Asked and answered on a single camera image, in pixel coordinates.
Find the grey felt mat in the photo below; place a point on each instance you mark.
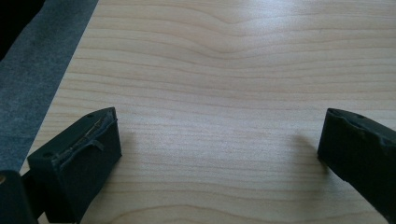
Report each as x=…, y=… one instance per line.
x=34, y=77

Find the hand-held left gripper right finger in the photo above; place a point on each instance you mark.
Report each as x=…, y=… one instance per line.
x=358, y=149

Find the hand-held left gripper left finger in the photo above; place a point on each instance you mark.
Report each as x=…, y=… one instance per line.
x=81, y=161

